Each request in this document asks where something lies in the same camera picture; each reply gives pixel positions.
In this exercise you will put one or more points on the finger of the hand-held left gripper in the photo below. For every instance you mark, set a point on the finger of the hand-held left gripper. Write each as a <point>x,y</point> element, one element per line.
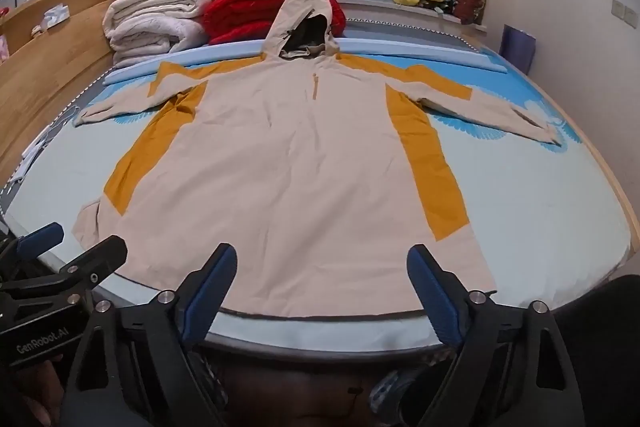
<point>37,239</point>
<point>97,262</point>

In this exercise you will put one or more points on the window ledge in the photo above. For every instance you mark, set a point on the window ledge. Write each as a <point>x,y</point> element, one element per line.
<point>390,12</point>

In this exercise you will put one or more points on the cream folded blanket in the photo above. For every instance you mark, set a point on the cream folded blanket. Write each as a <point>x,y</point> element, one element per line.
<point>155,9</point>

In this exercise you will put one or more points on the purple bag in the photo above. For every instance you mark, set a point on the purple bag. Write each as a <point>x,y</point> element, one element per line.
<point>517,49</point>

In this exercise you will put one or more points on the blue grey slipper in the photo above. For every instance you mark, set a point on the blue grey slipper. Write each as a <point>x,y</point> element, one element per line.
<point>395,389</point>

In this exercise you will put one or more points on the person's left hand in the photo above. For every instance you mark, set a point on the person's left hand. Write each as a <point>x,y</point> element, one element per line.
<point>35,387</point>

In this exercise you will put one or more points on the white fleece folded blanket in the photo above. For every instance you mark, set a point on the white fleece folded blanket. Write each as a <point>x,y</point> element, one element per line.
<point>150,44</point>

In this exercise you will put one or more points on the beige and mustard hooded jacket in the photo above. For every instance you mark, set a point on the beige and mustard hooded jacket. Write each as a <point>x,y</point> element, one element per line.
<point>300,182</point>

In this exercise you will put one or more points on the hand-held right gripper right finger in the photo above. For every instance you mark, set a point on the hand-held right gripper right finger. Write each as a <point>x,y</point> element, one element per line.
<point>435,297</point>

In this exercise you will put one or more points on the tissue pack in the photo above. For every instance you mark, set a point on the tissue pack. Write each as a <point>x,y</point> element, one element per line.
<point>56,16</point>

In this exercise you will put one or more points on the red folded blanket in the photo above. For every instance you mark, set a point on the red folded blanket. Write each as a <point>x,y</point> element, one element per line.
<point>235,12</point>

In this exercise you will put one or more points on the wooden headboard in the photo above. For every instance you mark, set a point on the wooden headboard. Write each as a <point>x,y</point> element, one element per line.
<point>50,77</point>

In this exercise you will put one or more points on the bed with blue patterned sheet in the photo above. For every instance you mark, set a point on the bed with blue patterned sheet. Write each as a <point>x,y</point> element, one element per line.
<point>525,207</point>

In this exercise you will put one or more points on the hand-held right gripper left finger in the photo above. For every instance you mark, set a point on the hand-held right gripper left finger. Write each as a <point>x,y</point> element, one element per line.
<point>210,292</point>

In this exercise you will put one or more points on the person's dark clothing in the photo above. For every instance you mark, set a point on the person's dark clothing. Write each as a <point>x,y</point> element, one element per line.
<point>605,347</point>

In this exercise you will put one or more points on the wall switch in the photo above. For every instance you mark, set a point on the wall switch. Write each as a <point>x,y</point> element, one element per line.
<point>625,13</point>

